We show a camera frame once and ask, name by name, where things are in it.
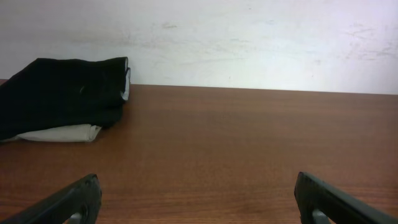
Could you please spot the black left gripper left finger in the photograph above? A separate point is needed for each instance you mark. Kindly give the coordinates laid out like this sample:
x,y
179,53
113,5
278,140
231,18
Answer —
x,y
78,202

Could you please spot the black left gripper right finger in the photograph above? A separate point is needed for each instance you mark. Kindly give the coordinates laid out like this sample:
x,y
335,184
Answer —
x,y
320,202

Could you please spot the folded black garment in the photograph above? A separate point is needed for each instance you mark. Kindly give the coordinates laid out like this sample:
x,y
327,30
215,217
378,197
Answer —
x,y
50,93

